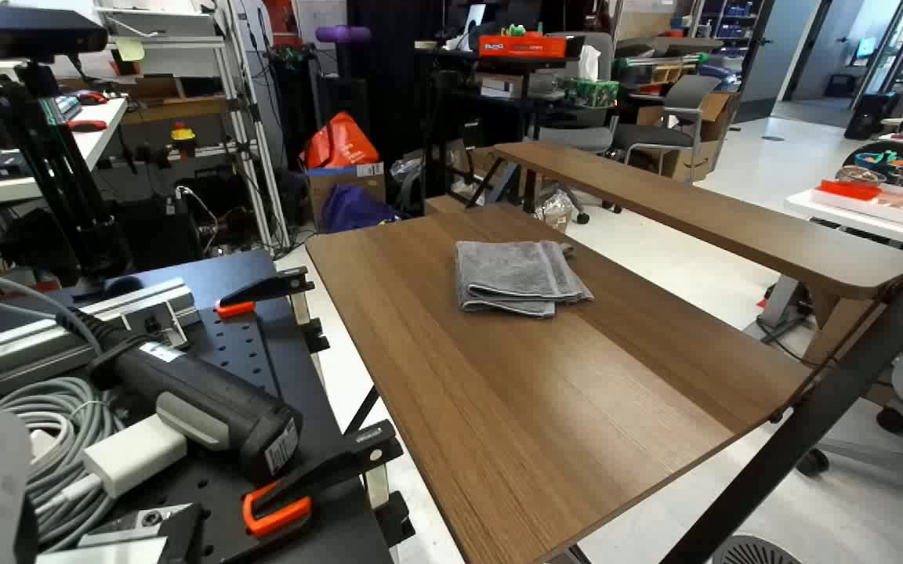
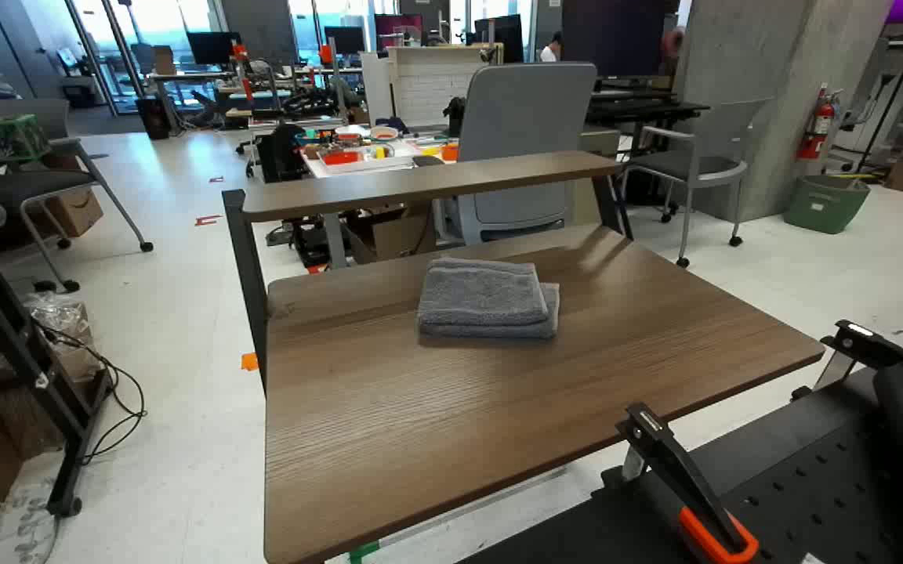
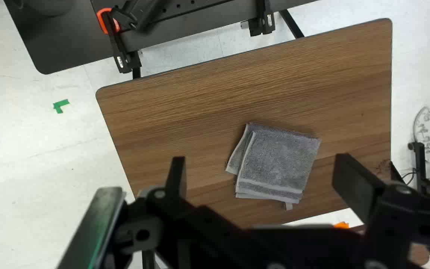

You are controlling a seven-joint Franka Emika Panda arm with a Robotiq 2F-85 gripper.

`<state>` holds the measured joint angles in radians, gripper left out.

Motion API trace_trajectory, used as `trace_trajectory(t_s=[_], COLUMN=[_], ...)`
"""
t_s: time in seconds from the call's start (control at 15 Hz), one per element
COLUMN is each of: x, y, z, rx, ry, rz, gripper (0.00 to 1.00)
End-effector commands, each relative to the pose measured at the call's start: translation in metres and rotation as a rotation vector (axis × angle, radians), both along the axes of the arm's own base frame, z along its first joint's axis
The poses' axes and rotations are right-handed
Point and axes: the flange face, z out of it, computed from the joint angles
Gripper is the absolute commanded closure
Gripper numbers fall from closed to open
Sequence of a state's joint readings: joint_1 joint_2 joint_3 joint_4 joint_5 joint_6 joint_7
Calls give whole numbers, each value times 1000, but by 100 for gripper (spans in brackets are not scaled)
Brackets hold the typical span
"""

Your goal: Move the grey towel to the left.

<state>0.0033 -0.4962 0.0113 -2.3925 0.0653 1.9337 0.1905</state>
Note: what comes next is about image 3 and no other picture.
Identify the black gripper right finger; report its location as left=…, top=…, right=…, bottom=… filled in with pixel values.
left=331, top=153, right=389, bottom=226

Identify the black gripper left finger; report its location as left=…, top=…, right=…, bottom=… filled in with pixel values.
left=162, top=156, right=188, bottom=205

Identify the grey towel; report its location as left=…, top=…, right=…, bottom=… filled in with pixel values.
left=223, top=122, right=322, bottom=213

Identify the small orange clamp tip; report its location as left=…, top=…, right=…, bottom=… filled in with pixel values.
left=331, top=220, right=350, bottom=232

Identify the black thin stand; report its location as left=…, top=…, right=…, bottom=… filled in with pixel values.
left=406, top=141, right=430, bottom=193

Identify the green tape floor mark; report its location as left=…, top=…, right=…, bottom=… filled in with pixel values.
left=52, top=98, right=71, bottom=116

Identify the black metal strut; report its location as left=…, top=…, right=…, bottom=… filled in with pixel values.
left=279, top=8, right=305, bottom=41

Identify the orange handled black clamp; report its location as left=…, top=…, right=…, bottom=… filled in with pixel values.
left=93, top=6, right=144, bottom=75

